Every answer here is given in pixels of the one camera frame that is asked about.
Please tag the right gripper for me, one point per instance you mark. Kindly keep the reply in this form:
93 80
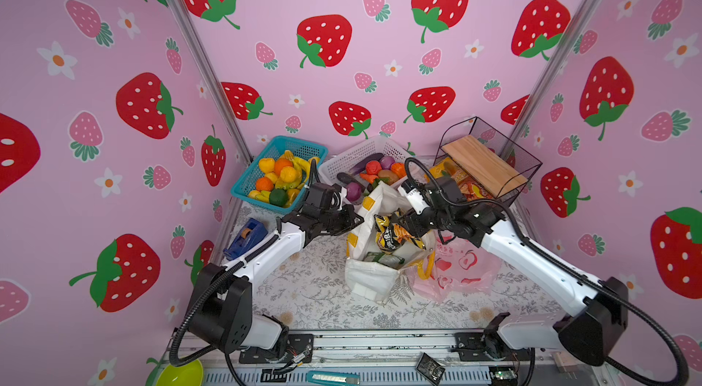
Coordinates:
410 221

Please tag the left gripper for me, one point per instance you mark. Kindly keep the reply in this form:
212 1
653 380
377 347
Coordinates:
347 211

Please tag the black yellow snack bag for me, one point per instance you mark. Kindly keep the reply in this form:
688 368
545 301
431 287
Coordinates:
386 236

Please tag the green Fox's candy bag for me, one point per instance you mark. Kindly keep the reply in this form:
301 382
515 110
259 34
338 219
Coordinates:
388 260

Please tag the orange carrot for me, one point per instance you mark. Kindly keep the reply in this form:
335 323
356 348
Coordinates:
371 179

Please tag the pink plastic grocery bag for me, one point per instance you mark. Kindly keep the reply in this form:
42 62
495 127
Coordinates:
454 266

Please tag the white canvas tote bag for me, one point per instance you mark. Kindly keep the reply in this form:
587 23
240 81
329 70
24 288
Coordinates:
370 280

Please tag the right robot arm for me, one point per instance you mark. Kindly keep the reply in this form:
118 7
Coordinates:
594 312

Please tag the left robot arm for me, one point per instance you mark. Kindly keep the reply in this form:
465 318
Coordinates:
220 311

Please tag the white plastic basket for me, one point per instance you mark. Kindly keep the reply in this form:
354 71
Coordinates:
348 159

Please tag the brown potato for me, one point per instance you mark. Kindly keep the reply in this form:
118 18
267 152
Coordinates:
388 176

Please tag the red tomato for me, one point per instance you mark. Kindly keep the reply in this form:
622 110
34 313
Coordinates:
373 167

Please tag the orange pumpkin toy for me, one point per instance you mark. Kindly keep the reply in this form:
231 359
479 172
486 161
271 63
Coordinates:
399 170

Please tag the small purple onion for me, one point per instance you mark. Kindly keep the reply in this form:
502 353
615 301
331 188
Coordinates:
387 162

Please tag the yellow banana bunch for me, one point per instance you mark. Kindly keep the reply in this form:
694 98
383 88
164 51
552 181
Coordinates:
302 166

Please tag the red chips bag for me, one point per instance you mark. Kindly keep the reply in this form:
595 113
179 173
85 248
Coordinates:
473 190

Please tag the green lime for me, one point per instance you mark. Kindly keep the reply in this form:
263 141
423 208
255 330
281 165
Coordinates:
279 198

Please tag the orange fruit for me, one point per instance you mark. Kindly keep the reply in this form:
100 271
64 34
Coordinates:
281 164

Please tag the small tangerine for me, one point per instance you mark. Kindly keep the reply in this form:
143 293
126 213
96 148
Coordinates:
264 184

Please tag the blue tape dispenser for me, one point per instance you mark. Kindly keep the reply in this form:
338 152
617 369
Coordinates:
250 235

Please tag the teal plastic basket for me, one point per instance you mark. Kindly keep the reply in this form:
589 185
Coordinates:
276 179

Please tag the black electronic module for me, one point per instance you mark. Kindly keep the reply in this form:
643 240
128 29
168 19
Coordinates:
430 369

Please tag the green plastic bowl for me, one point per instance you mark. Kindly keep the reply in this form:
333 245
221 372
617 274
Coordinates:
191 374

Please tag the black wire mesh shelf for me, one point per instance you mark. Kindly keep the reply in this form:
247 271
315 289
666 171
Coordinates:
502 166

